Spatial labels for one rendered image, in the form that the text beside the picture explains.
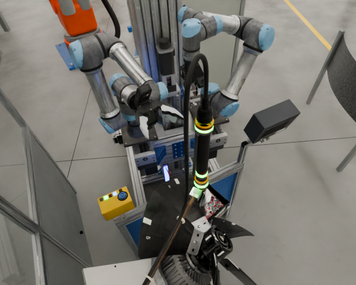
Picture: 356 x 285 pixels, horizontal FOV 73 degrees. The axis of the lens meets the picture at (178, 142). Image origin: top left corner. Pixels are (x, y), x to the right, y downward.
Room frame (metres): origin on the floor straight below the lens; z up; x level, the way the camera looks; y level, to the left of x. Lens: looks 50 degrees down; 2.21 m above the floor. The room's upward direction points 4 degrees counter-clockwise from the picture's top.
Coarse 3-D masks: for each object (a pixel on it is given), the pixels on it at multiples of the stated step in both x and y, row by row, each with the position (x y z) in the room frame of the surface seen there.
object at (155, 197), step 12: (156, 192) 0.43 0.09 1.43; (156, 204) 0.38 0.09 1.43; (168, 204) 0.40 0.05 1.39; (144, 216) 0.34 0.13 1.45; (156, 216) 0.34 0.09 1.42; (168, 216) 0.36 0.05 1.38; (144, 228) 0.30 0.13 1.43; (156, 228) 0.31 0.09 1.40; (168, 228) 0.32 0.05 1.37; (180, 228) 0.33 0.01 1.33; (192, 228) 0.34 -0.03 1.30; (144, 240) 0.27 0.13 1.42; (156, 240) 0.27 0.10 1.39; (180, 240) 0.29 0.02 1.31; (144, 252) 0.23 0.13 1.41; (156, 252) 0.24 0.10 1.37; (168, 252) 0.25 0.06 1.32; (180, 252) 0.26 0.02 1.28
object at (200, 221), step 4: (196, 220) 0.42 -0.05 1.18; (200, 220) 0.41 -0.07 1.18; (204, 220) 0.41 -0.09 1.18; (196, 224) 0.40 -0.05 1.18; (200, 224) 0.39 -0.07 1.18; (204, 224) 0.39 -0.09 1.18; (208, 224) 0.39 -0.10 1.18; (196, 228) 0.38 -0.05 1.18; (200, 228) 0.38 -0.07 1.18; (204, 228) 0.38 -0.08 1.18; (208, 228) 0.38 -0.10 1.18
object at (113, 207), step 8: (112, 192) 0.64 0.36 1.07; (128, 192) 0.64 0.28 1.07; (104, 200) 0.60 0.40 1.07; (112, 200) 0.60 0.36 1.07; (120, 200) 0.59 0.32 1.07; (128, 200) 0.59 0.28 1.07; (104, 208) 0.56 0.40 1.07; (112, 208) 0.55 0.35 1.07; (120, 208) 0.56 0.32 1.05; (128, 208) 0.57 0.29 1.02; (104, 216) 0.53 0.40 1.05; (112, 216) 0.54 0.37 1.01
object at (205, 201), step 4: (192, 188) 0.37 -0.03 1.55; (192, 192) 0.35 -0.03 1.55; (200, 192) 0.35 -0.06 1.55; (208, 192) 0.40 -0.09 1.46; (196, 196) 0.34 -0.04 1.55; (200, 196) 0.35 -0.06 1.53; (208, 196) 0.38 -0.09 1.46; (196, 200) 0.34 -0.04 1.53; (200, 200) 0.34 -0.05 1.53; (204, 200) 0.37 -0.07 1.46; (208, 200) 0.37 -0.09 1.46; (196, 204) 0.35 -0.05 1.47; (200, 204) 0.35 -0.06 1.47; (204, 204) 0.35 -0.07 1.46
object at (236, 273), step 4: (232, 272) 0.22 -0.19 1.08; (236, 272) 0.22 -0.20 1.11; (240, 272) 0.21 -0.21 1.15; (236, 276) 0.21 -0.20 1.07; (240, 276) 0.20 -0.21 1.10; (244, 276) 0.20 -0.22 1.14; (248, 276) 0.19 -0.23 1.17; (240, 280) 0.20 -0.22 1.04; (244, 280) 0.19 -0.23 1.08; (248, 280) 0.18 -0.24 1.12; (252, 280) 0.18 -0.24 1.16; (248, 284) 0.18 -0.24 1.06; (252, 284) 0.17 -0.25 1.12; (256, 284) 0.16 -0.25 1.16
